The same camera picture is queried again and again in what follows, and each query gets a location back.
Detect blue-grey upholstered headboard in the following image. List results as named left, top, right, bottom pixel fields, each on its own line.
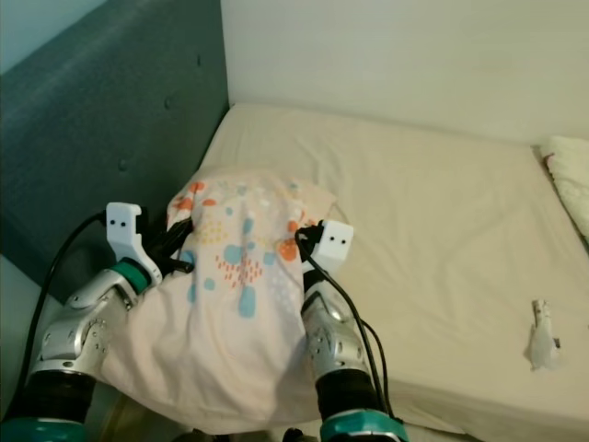
left=0, top=0, right=231, bottom=300

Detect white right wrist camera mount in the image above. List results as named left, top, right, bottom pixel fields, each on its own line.
left=299, top=219, right=355, bottom=274

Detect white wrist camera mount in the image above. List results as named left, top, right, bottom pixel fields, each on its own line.
left=106, top=203, right=162, bottom=277
left=299, top=219, right=355, bottom=274

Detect cream cartoon print quilt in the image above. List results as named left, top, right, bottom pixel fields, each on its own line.
left=538, top=136, right=589, bottom=245

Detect pink patterned pillow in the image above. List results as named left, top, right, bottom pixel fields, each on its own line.
left=101, top=166, right=337, bottom=432

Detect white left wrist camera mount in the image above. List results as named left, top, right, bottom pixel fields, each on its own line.
left=106, top=203, right=162, bottom=277

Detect beige sheeted bed mattress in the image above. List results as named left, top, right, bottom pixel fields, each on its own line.
left=138, top=103, right=589, bottom=434

